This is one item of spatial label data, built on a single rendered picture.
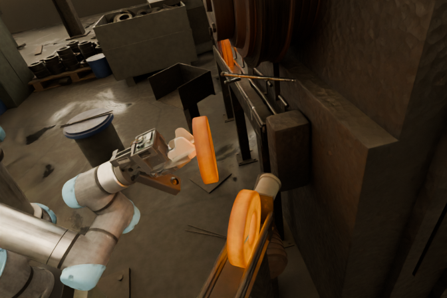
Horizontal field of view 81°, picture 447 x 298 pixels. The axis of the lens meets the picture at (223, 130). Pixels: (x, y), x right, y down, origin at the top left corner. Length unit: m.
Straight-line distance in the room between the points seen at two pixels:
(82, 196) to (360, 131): 0.61
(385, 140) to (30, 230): 0.71
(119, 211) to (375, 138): 0.59
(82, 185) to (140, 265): 0.89
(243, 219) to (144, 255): 1.05
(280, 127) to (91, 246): 0.52
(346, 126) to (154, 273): 1.16
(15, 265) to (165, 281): 0.63
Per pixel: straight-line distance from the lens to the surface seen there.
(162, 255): 1.48
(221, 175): 1.71
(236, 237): 0.52
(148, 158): 0.60
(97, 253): 0.69
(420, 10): 0.46
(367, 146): 0.52
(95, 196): 0.68
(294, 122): 0.69
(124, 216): 0.73
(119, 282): 1.49
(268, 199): 0.63
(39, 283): 1.15
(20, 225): 0.70
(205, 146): 0.53
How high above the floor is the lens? 1.20
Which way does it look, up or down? 35 degrees down
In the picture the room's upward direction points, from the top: 12 degrees counter-clockwise
